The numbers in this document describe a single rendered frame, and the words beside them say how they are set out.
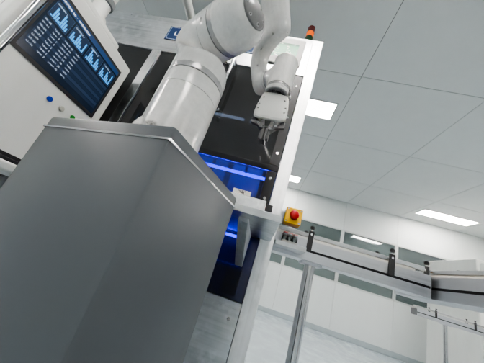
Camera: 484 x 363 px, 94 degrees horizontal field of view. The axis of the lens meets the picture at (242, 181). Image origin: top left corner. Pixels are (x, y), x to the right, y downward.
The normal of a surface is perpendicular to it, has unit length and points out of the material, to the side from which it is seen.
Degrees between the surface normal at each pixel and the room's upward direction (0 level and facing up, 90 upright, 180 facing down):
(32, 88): 90
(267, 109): 94
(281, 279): 90
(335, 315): 90
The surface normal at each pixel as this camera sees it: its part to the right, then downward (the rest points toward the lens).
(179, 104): 0.27, -0.26
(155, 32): -0.05, -0.37
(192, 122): 0.76, 0.00
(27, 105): 0.95, 0.25
